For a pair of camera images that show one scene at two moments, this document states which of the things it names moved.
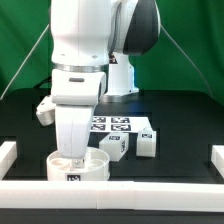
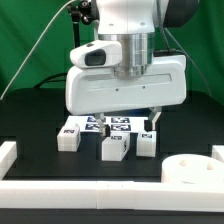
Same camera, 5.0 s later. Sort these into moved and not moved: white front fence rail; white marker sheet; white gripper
Moved: white gripper
Not moved: white front fence rail; white marker sheet
